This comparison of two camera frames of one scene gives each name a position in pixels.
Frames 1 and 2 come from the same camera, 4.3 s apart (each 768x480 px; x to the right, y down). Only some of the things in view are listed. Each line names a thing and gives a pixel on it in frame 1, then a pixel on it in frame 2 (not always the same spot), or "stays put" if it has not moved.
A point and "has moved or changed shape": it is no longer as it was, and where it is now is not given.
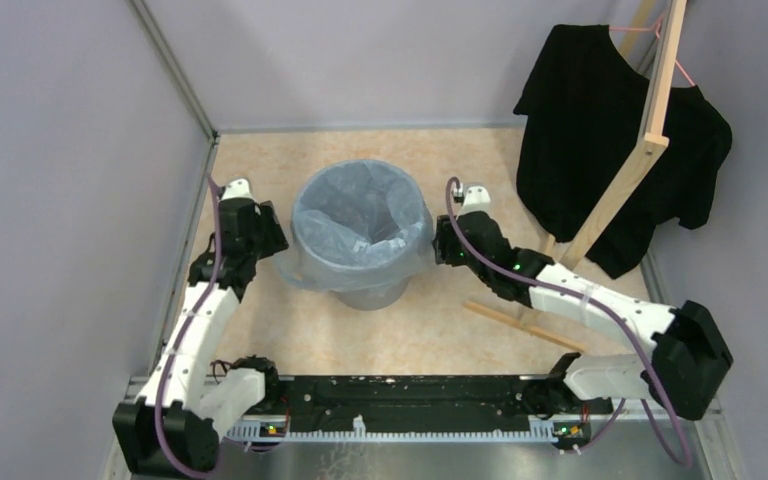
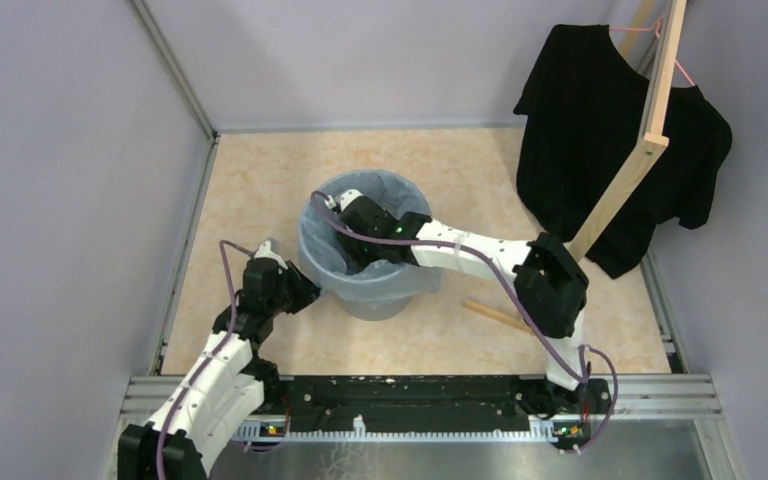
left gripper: x=267 y=220 -> x=307 y=289
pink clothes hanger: x=656 y=28 stays put
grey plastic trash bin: x=368 y=300 has moved or changed shape
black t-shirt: x=583 y=116 stays put
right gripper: x=443 y=244 -> x=349 y=242
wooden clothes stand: x=662 y=85 stays put
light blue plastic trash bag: x=358 y=226 has moved or changed shape
